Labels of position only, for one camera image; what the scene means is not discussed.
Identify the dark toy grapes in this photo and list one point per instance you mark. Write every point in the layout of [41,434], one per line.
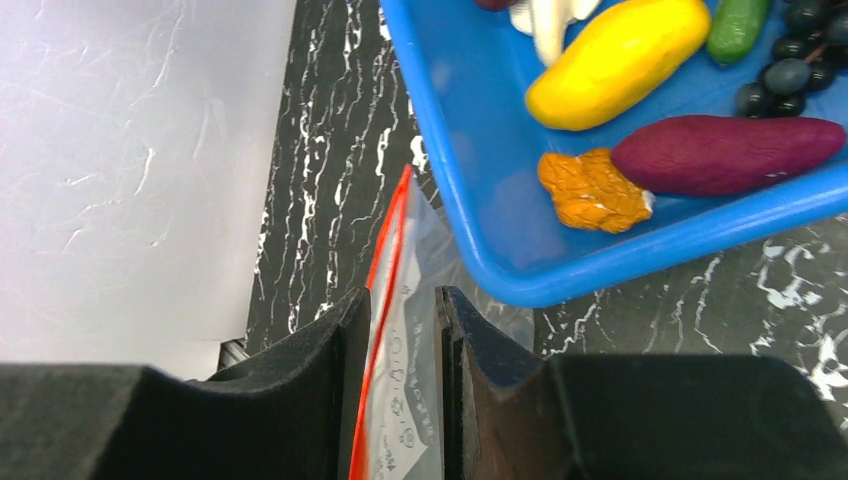
[805,60]

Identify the orange toy nugget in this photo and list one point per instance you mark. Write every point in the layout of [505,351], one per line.
[589,193]

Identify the blue plastic bin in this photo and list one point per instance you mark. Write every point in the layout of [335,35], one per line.
[467,71]

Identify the clear zip top bag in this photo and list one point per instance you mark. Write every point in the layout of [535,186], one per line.
[398,432]

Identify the yellow toy mango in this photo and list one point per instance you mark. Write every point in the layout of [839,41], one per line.
[618,59]

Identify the green toy cucumber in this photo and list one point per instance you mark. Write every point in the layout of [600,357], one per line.
[735,29]

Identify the dark red toy onion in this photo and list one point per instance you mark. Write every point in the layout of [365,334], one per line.
[494,5]

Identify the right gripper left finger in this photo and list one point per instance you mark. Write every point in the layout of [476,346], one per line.
[285,413]

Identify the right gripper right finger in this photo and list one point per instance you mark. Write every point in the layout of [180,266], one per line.
[510,414]

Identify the white toy mushroom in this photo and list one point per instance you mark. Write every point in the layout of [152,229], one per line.
[546,22]

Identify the purple toy sweet potato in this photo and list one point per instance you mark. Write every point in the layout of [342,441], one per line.
[708,156]

